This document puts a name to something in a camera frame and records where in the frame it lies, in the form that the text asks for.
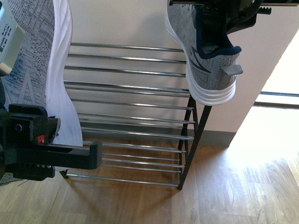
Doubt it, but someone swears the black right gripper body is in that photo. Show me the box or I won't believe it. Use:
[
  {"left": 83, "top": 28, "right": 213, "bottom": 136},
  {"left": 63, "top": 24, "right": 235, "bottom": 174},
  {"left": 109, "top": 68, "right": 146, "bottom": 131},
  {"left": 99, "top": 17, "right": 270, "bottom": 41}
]
[{"left": 169, "top": 0, "right": 272, "bottom": 35}]

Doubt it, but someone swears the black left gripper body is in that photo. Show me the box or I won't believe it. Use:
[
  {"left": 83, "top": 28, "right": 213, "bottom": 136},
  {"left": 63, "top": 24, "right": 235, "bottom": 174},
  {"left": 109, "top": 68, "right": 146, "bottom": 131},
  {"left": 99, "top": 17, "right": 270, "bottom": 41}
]
[{"left": 0, "top": 104, "right": 103, "bottom": 182}]

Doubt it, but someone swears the grey knit sneaker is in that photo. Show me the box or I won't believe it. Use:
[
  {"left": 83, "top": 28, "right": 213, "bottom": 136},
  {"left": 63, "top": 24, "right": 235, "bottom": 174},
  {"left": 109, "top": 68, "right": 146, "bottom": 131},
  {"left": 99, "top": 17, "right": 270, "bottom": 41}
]
[
  {"left": 0, "top": 0, "right": 84, "bottom": 185},
  {"left": 165, "top": 4, "right": 243, "bottom": 106}
]

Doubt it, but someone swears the black metal shoe rack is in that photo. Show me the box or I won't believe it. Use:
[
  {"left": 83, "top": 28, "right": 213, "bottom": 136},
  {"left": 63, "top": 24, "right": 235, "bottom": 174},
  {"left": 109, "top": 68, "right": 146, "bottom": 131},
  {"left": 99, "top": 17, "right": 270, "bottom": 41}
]
[{"left": 62, "top": 42, "right": 211, "bottom": 189}]

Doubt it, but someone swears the silver camera box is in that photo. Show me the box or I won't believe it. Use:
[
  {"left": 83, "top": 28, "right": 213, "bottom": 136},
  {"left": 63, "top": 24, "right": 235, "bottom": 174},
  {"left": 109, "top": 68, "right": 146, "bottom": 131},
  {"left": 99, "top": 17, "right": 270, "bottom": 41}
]
[{"left": 0, "top": 1, "right": 25, "bottom": 77}]

